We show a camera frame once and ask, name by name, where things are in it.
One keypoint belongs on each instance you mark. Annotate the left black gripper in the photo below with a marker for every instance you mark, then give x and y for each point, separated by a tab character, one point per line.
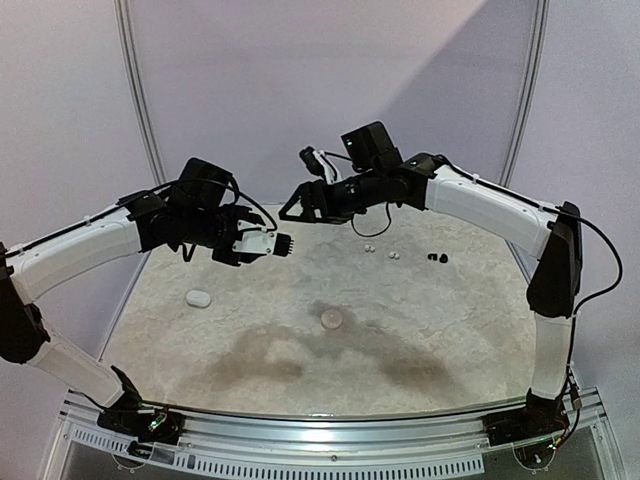
234	259

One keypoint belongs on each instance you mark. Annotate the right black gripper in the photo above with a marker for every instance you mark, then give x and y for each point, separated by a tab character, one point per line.
314	198

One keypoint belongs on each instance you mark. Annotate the white earbud charging case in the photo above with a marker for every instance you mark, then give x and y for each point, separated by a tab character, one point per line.
198	299

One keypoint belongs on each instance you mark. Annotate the pink earbud charging case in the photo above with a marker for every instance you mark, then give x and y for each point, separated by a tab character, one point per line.
331	319

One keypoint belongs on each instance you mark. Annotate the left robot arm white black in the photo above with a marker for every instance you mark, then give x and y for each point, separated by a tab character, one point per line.
204	207

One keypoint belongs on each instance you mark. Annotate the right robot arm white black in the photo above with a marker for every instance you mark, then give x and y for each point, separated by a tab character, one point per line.
431	182

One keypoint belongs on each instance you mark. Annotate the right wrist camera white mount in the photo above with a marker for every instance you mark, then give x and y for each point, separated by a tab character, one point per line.
318	164

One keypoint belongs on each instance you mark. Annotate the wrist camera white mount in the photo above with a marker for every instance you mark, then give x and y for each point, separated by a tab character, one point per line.
257	240
318	164

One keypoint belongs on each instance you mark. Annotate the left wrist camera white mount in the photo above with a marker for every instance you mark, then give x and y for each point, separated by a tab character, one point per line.
257	240

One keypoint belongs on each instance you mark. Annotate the left aluminium corner post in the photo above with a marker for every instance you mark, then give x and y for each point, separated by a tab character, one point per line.
133	71

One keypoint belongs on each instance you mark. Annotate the aluminium corner post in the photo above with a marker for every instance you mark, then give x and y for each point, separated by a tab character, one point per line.
527	90
133	71

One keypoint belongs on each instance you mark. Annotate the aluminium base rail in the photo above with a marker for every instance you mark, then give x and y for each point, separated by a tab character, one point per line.
451	445

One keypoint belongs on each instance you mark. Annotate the right aluminium corner post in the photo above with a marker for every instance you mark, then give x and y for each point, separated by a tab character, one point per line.
527	90

